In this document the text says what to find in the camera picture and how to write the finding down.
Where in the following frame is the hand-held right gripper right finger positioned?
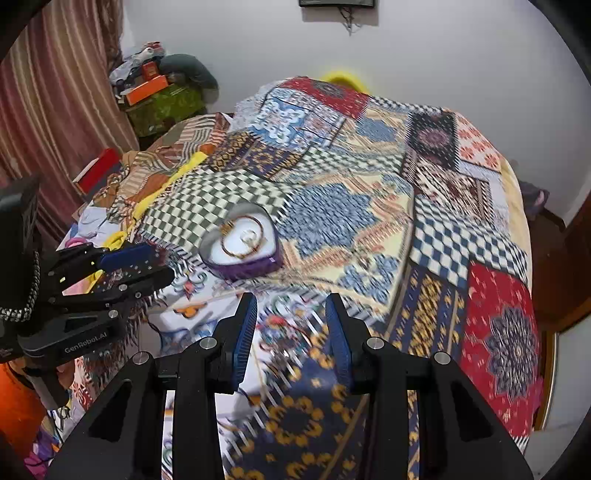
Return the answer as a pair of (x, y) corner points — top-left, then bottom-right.
(324, 292), (536, 480)

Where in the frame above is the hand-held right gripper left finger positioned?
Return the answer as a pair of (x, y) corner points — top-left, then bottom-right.
(46, 292), (258, 480)

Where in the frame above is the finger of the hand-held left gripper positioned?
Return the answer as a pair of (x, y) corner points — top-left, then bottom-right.
(48, 267), (176, 320)
(41, 243), (156, 296)

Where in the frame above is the purple heart-shaped jewelry box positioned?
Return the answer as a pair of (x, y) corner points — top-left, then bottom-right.
(199, 202), (283, 281)

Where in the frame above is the gold bracelet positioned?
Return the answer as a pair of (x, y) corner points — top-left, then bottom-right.
(221, 214), (268, 258)

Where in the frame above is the yellow cloth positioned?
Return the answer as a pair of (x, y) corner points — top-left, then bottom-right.
(102, 152), (209, 259)

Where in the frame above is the orange cloth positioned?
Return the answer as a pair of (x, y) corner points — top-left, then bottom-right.
(0, 361), (48, 459)

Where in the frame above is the red box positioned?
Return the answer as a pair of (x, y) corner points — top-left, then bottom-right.
(73, 148), (123, 195)

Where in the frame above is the striped brown cloth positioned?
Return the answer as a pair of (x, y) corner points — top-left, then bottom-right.
(91, 113), (232, 210)

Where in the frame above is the patchwork printed blanket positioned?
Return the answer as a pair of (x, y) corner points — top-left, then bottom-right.
(69, 76), (546, 480)

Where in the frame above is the green patterned box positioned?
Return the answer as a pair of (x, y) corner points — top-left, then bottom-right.
(124, 84), (207, 138)

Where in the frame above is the orange box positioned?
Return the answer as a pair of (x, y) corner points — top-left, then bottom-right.
(124, 75), (170, 106)

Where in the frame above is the striped brown curtain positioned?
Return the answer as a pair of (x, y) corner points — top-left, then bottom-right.
(0, 0), (140, 234)

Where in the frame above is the dark grey cushion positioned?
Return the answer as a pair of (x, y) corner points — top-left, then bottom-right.
(159, 54), (219, 92)

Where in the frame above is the dark purple cloth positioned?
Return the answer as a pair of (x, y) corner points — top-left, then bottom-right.
(516, 178), (551, 221)

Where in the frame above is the yellow round object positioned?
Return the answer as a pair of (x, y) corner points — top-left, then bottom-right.
(320, 69), (366, 89)

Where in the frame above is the silver braided cable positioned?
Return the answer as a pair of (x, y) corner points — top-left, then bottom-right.
(0, 250), (41, 323)

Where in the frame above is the wooden bed frame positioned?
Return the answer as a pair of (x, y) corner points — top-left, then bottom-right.
(525, 207), (591, 435)

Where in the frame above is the hanging black cable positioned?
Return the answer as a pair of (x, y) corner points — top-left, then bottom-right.
(338, 7), (360, 36)

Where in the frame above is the black wall-mounted device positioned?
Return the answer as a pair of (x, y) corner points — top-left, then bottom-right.
(298, 0), (376, 9)

